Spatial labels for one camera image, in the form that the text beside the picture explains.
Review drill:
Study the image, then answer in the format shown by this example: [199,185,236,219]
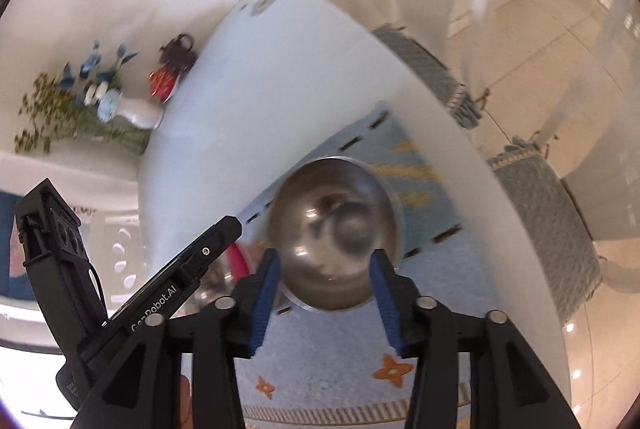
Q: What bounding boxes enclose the white ceramic vase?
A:
[114,96,165,130]

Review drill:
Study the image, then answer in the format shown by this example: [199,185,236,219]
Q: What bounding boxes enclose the blue steel bowl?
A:
[265,156,403,314]

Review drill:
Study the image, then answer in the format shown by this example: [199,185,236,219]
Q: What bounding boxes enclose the pink steel bowl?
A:
[192,241,253,310]

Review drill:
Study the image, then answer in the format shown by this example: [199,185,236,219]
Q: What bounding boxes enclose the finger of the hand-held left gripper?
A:
[172,215,243,290]

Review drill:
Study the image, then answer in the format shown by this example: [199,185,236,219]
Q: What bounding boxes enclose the small black object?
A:
[159,33,197,72]

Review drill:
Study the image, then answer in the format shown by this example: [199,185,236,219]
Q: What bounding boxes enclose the blue artificial flowers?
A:
[60,40,140,122]

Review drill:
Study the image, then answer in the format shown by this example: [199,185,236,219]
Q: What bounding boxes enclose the blue wall poster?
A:
[0,189,31,297]

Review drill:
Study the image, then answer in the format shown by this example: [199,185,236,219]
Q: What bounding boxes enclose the blue-grey fringed rug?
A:
[372,23,483,130]
[487,136,603,325]

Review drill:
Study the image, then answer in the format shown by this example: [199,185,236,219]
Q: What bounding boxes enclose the white vase with flowers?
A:
[14,72,151,155]

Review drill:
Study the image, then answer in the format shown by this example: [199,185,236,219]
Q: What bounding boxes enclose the patterned blue table mat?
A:
[232,102,473,429]

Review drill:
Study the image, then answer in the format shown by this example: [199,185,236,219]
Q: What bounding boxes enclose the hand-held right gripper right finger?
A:
[369,249,583,429]

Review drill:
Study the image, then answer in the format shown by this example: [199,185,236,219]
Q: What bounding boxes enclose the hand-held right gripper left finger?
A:
[70,248,282,429]

